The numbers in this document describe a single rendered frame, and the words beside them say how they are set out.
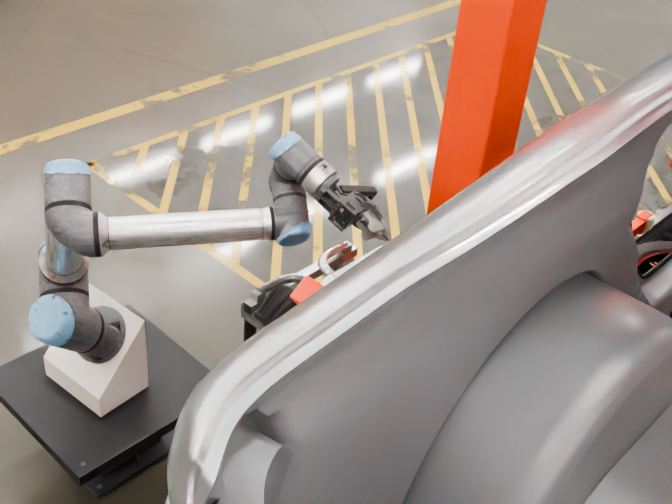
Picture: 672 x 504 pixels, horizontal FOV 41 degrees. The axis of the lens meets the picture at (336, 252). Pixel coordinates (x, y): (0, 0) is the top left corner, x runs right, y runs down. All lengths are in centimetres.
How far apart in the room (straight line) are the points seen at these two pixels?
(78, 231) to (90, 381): 86
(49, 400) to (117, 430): 27
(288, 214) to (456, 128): 53
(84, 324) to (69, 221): 63
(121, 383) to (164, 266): 123
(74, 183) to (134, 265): 188
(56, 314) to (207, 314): 120
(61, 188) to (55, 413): 100
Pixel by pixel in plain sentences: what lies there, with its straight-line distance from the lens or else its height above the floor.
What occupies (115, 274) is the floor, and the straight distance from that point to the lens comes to 414.
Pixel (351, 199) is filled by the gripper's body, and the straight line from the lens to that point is 224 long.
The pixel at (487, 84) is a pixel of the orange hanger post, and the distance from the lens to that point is 238.
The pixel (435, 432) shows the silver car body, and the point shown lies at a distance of 177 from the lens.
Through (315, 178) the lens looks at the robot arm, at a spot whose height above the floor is 133.
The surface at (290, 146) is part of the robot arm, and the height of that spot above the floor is 139.
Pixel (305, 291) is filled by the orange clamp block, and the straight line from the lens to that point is 217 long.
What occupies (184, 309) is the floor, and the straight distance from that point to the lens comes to 392.
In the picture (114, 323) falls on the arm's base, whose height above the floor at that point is 58.
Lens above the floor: 248
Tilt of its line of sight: 35 degrees down
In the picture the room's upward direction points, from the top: 5 degrees clockwise
